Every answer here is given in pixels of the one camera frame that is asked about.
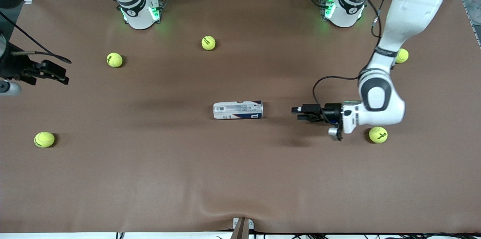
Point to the small green-lit control box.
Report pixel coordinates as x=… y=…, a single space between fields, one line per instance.
x=156 y=11
x=326 y=8

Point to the grey metal clamp bracket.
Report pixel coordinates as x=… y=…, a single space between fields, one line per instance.
x=251 y=224

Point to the brown slanted bar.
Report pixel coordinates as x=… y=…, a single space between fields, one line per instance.
x=240 y=231

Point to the white blue tennis ball can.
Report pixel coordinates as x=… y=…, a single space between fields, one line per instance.
x=238 y=110

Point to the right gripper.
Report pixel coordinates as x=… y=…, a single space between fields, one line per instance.
x=14 y=67

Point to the yellow-green tennis ball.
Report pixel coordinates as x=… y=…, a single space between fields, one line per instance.
x=403 y=56
x=208 y=43
x=378 y=134
x=44 y=139
x=114 y=59

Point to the brown table mat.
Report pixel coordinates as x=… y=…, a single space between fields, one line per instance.
x=240 y=175

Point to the clear plastic bag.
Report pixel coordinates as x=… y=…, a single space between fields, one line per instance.
x=474 y=8

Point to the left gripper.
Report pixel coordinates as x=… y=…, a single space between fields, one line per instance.
x=330 y=112

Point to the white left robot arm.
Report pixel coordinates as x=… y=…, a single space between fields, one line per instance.
x=413 y=6

